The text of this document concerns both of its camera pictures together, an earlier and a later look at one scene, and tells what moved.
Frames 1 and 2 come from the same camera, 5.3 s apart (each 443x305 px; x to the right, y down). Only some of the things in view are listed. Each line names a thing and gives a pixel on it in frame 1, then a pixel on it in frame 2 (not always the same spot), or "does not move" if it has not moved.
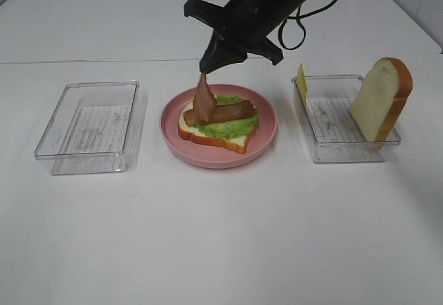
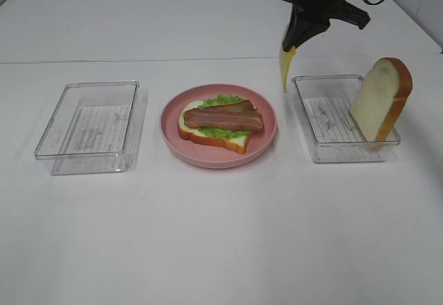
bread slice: x=238 y=144 does not move
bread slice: x=381 y=100 does not move
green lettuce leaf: x=230 y=127 does not move
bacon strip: x=204 y=103 → x=223 y=119
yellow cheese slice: x=302 y=84 → x=287 y=58
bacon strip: x=222 y=113 does not move
